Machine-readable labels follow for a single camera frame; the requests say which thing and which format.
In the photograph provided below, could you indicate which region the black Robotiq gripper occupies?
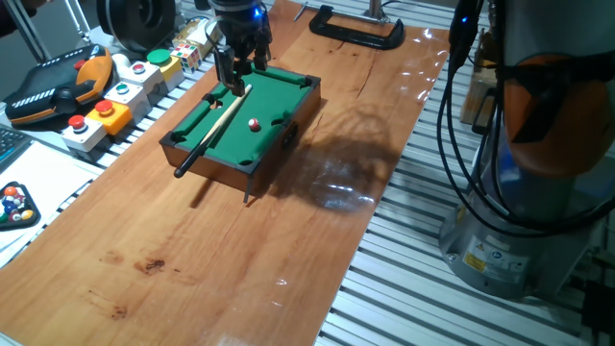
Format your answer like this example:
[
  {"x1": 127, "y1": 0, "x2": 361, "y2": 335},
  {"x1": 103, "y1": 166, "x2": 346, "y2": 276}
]
[{"x1": 209, "y1": 0, "x2": 274, "y2": 98}]

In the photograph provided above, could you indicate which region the wooden pool cue black butt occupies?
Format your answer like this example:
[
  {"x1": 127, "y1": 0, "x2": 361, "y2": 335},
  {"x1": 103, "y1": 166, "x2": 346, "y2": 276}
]
[{"x1": 173, "y1": 84, "x2": 254, "y2": 180}]

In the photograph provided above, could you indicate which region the mini green felt pool table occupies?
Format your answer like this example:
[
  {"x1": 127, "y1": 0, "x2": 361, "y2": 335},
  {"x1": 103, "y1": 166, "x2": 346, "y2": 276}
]
[{"x1": 159, "y1": 61, "x2": 322, "y2": 204}]

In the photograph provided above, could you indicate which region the yellow white carton box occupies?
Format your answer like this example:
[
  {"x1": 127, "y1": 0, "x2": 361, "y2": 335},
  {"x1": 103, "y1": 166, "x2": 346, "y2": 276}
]
[{"x1": 171, "y1": 16, "x2": 223, "y2": 54}]

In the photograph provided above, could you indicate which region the Rubik's cube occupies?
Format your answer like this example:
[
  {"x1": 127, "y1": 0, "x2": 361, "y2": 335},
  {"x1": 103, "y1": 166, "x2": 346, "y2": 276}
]
[{"x1": 170, "y1": 41, "x2": 203, "y2": 76}]

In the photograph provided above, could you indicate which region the yellow box green button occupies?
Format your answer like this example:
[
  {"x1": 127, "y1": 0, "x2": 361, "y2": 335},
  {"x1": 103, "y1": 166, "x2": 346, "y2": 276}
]
[{"x1": 146, "y1": 48, "x2": 185, "y2": 90}]

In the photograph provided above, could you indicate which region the white box red button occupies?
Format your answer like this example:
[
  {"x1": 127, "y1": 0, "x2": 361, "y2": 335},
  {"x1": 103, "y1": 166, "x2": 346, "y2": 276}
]
[
  {"x1": 118, "y1": 61, "x2": 168, "y2": 97},
  {"x1": 61, "y1": 113, "x2": 108, "y2": 154}
]

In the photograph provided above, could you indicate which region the black C-clamp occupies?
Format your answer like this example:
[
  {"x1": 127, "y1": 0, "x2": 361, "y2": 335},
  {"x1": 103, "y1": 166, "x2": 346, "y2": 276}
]
[{"x1": 307, "y1": 4, "x2": 406, "y2": 51}]

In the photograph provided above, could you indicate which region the white box green button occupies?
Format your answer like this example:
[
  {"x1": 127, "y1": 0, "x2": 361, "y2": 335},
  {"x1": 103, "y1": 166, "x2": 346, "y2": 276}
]
[{"x1": 103, "y1": 81, "x2": 151, "y2": 124}]

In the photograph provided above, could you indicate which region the yellow box red button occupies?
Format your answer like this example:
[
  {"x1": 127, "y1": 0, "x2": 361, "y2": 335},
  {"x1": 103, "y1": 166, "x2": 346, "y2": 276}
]
[{"x1": 85, "y1": 99, "x2": 134, "y2": 136}]

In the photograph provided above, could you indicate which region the thin metal strut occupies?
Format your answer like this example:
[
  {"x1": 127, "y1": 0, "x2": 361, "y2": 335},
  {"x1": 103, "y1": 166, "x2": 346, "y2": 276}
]
[{"x1": 63, "y1": 0, "x2": 92, "y2": 43}]

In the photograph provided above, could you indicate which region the black orange teach pendant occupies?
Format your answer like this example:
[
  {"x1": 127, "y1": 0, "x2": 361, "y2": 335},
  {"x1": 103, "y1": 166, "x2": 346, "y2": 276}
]
[{"x1": 3, "y1": 43, "x2": 115, "y2": 127}]

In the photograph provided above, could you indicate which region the glossy orange wooden board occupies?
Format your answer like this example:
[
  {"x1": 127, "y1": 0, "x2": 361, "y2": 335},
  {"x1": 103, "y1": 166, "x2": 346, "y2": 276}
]
[{"x1": 0, "y1": 0, "x2": 451, "y2": 346}]

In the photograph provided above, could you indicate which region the grey metal strut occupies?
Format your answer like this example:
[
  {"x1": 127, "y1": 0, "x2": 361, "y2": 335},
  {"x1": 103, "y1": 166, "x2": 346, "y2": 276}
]
[{"x1": 4, "y1": 0, "x2": 52, "y2": 62}]

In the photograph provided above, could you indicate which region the white paper sheet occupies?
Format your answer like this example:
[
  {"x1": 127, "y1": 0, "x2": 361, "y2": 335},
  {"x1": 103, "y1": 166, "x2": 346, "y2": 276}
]
[{"x1": 0, "y1": 141, "x2": 105, "y2": 268}]

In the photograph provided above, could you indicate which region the brown cardboard box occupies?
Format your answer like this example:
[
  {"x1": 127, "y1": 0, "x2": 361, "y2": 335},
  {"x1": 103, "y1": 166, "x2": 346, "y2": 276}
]
[{"x1": 459, "y1": 28, "x2": 501, "y2": 129}]

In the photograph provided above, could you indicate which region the black computer keyboard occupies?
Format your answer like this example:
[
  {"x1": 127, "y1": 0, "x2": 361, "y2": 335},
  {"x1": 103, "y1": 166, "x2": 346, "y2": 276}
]
[{"x1": 0, "y1": 123, "x2": 33, "y2": 174}]

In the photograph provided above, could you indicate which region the racked billiard balls triangle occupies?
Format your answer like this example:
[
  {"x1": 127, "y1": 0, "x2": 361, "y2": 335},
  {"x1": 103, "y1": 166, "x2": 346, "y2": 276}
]
[{"x1": 0, "y1": 181, "x2": 41, "y2": 233}]

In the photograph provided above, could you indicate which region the aluminium frame post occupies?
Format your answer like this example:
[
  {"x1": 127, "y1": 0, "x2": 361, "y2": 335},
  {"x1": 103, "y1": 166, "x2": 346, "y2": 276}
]
[{"x1": 367, "y1": 0, "x2": 388, "y2": 23}]

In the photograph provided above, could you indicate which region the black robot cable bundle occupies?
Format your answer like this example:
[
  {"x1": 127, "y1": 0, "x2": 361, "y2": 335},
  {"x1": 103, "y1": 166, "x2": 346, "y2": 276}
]
[{"x1": 434, "y1": 0, "x2": 615, "y2": 239}]

